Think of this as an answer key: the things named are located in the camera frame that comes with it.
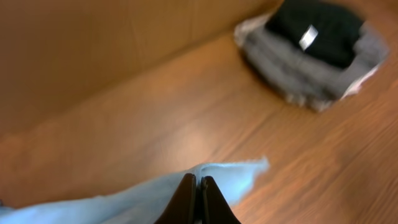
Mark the light blue t-shirt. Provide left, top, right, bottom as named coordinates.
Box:
left=1, top=158, right=269, bottom=224

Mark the folded grey garment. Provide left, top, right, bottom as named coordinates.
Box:
left=234, top=18, right=389, bottom=111

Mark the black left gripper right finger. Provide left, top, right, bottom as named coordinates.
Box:
left=201, top=176, right=241, bottom=224

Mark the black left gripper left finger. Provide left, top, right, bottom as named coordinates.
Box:
left=155, top=174, right=197, bottom=224

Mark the folded black garment on stack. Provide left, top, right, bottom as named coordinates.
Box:
left=264, top=0, right=364, bottom=68

